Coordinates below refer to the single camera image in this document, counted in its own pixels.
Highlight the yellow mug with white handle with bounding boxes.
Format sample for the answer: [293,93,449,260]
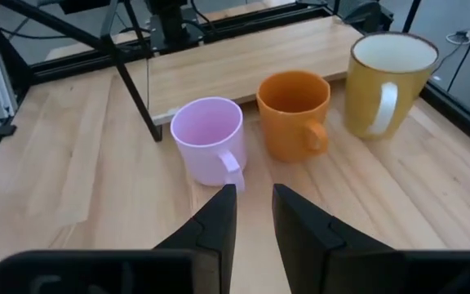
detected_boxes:
[344,31,440,140]

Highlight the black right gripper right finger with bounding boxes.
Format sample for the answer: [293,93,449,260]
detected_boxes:
[272,183,396,294]

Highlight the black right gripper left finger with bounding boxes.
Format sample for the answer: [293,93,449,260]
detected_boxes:
[153,183,238,294]

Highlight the wooden shelf with black frame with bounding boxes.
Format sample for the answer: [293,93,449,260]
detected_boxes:
[0,0,366,143]

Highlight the orange mug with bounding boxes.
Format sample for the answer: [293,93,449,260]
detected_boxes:
[255,70,331,163]

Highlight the pink plastic mug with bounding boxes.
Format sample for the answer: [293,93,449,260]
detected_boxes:
[170,96,247,193]

